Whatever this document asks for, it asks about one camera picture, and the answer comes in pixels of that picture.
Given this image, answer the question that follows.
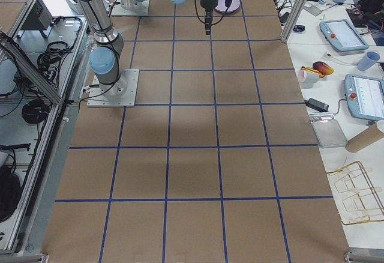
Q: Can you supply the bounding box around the lilac round plate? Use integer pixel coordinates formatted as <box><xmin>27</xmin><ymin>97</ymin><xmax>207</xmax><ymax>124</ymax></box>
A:
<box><xmin>215</xmin><ymin>0</ymin><xmax>240</xmax><ymax>14</ymax></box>

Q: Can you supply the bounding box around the light blue plastic cup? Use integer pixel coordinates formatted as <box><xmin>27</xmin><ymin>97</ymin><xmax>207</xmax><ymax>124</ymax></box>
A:
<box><xmin>357</xmin><ymin>51</ymin><xmax>380</xmax><ymax>71</ymax></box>

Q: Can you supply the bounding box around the small blue usb device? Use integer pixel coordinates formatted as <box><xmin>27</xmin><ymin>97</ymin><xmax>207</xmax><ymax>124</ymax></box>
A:
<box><xmin>293</xmin><ymin>25</ymin><xmax>305</xmax><ymax>33</ymax></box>

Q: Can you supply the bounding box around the pink white mug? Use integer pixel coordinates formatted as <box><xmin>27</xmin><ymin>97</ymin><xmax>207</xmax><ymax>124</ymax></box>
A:
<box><xmin>297</xmin><ymin>70</ymin><xmax>320</xmax><ymax>84</ymax></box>

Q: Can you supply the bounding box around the red yellow mango toy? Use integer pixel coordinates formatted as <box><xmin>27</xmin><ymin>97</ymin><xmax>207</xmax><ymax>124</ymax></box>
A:
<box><xmin>313</xmin><ymin>61</ymin><xmax>334</xmax><ymax>76</ymax></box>

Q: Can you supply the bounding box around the black power adapter brick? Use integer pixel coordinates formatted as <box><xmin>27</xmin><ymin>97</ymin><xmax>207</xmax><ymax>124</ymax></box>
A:
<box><xmin>304</xmin><ymin>98</ymin><xmax>329</xmax><ymax>112</ymax></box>

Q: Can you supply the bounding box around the upper blue teach pendant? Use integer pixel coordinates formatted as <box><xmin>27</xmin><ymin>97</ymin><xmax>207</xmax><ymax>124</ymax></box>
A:
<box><xmin>319</xmin><ymin>19</ymin><xmax>369</xmax><ymax>52</ymax></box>

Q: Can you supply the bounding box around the blue teach pendant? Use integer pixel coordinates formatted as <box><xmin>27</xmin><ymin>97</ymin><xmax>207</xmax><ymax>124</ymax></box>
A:
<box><xmin>319</xmin><ymin>19</ymin><xmax>369</xmax><ymax>52</ymax></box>
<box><xmin>344</xmin><ymin>74</ymin><xmax>383</xmax><ymax>121</ymax></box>

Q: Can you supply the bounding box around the silver metal tin box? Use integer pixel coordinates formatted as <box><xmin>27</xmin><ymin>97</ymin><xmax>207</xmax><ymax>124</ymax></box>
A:
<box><xmin>308</xmin><ymin>113</ymin><xmax>347</xmax><ymax>148</ymax></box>

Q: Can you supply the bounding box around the lower blue teach pendant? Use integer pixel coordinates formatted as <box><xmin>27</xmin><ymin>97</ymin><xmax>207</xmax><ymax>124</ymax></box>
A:
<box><xmin>344</xmin><ymin>74</ymin><xmax>383</xmax><ymax>121</ymax></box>

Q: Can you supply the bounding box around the grey electronics box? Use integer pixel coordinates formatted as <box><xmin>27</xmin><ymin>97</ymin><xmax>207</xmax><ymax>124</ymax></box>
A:
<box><xmin>20</xmin><ymin>0</ymin><xmax>53</xmax><ymax>38</ymax></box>

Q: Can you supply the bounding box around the brown cardboard tube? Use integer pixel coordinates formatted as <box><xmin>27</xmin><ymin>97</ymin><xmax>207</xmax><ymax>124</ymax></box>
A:
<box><xmin>345</xmin><ymin>120</ymin><xmax>383</xmax><ymax>153</ymax></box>

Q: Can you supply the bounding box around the aluminium frame post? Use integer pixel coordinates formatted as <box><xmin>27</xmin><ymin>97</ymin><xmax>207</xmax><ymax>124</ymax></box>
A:
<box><xmin>281</xmin><ymin>0</ymin><xmax>307</xmax><ymax>43</ymax></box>

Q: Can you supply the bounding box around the gold wire rack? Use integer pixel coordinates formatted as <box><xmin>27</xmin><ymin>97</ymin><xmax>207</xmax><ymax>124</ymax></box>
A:
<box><xmin>326</xmin><ymin>161</ymin><xmax>383</xmax><ymax>226</ymax></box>

